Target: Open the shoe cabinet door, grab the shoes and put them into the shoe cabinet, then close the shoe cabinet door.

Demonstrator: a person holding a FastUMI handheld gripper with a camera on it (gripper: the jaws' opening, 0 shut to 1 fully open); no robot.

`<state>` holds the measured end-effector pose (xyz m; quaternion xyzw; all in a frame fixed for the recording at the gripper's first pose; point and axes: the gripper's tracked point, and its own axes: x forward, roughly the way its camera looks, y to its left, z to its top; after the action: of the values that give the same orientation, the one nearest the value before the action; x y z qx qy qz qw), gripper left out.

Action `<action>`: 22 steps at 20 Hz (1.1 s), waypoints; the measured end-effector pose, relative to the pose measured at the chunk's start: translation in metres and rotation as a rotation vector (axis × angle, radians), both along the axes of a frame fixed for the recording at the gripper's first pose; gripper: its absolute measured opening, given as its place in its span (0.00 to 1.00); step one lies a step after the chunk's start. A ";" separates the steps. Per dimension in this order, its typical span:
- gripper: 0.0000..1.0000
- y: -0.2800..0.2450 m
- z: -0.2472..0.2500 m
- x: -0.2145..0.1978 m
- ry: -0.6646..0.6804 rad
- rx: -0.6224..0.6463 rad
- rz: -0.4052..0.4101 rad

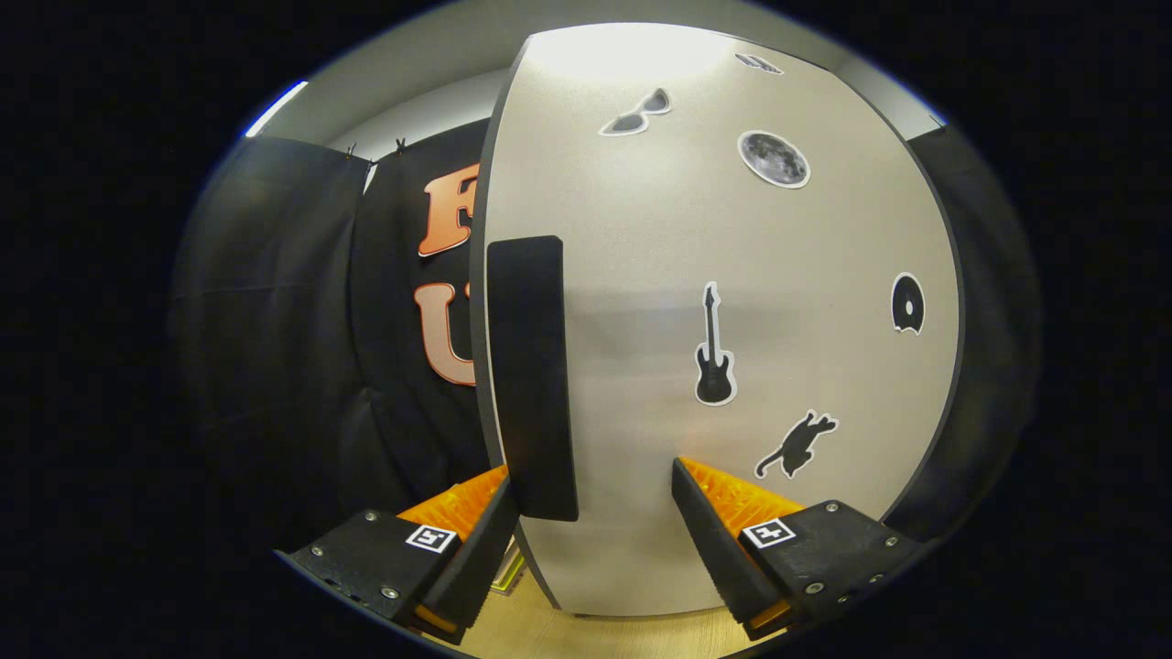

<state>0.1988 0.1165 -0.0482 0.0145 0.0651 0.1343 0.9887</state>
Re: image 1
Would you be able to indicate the dark grey shoe cabinet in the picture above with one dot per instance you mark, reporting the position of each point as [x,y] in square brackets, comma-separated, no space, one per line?
[476,275]

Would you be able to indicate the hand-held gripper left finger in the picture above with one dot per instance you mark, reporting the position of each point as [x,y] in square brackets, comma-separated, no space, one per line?
[485,558]

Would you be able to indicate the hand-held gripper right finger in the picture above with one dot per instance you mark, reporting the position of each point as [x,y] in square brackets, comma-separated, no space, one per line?
[714,549]

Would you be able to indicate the ceiling light strip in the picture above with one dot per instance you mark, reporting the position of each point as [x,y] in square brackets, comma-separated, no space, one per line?
[275,108]

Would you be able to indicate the black backdrop cloth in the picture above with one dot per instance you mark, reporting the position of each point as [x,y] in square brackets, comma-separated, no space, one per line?
[275,366]

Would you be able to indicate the yellow edged book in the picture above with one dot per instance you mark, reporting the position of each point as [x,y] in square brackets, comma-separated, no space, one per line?
[510,572]

